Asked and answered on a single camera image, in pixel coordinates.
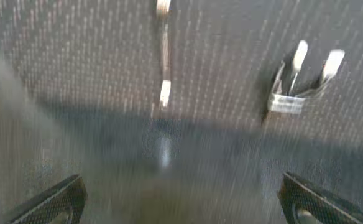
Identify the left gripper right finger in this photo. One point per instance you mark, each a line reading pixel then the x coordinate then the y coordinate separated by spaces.
pixel 306 199

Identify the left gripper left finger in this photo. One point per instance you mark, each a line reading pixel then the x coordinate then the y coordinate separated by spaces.
pixel 66 199

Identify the black pegboard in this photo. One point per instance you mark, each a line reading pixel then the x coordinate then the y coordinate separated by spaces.
pixel 76 62

